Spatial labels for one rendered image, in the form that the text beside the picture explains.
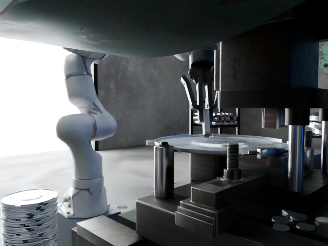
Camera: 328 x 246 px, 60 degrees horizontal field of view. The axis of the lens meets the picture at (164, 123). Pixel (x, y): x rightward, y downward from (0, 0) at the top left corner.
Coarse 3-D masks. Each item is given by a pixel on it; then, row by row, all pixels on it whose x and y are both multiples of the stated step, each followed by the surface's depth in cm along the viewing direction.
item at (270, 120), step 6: (264, 108) 54; (270, 108) 52; (276, 108) 51; (264, 114) 52; (270, 114) 52; (276, 114) 51; (264, 120) 53; (270, 120) 52; (276, 120) 51; (264, 126) 53; (270, 126) 52; (276, 126) 51; (282, 126) 54
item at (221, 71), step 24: (312, 0) 50; (288, 24) 44; (312, 24) 51; (240, 48) 50; (264, 48) 47; (288, 48) 44; (312, 48) 51; (216, 72) 56; (240, 72) 50; (264, 72) 47; (288, 72) 44; (312, 72) 52
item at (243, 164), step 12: (240, 156) 51; (252, 156) 49; (276, 156) 47; (312, 156) 55; (240, 168) 51; (252, 168) 49; (264, 168) 48; (276, 168) 46; (312, 168) 56; (276, 180) 46
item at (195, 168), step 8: (152, 144) 67; (192, 160) 62; (200, 160) 60; (208, 160) 59; (216, 160) 58; (224, 160) 59; (192, 168) 62; (200, 168) 60; (208, 168) 59; (216, 168) 58; (224, 168) 59; (192, 176) 62; (200, 176) 60; (208, 176) 59; (216, 176) 58
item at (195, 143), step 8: (168, 136) 71; (176, 136) 73; (184, 136) 75; (192, 136) 76; (200, 136) 76; (216, 136) 76; (224, 136) 76; (232, 136) 75; (240, 136) 74; (248, 136) 73; (256, 136) 72; (176, 144) 60; (184, 144) 60; (192, 144) 60; (200, 144) 58; (208, 144) 57; (216, 144) 57; (224, 144) 56; (240, 144) 57; (248, 144) 59; (256, 144) 60; (264, 144) 60; (272, 144) 60; (280, 144) 60; (192, 152) 50; (200, 152) 49; (208, 152) 49; (216, 152) 48; (224, 152) 48; (248, 152) 48; (256, 152) 48
